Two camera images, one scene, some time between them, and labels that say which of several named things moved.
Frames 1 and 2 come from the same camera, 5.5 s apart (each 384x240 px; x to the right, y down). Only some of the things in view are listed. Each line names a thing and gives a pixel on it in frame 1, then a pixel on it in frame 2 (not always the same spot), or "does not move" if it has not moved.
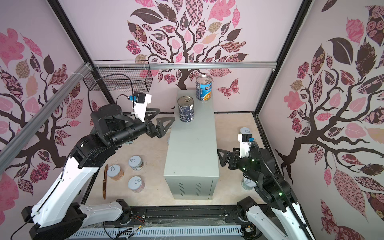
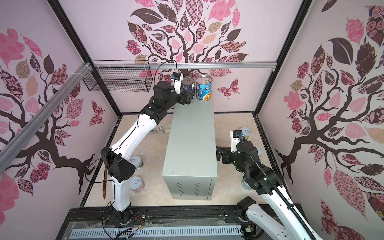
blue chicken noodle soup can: [203, 85] does not move
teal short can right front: [247, 184] does not move
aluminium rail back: [184, 65] does not move
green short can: [245, 130] does not move
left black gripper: [159, 131] to [182, 100]
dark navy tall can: [186, 108] to [187, 83]
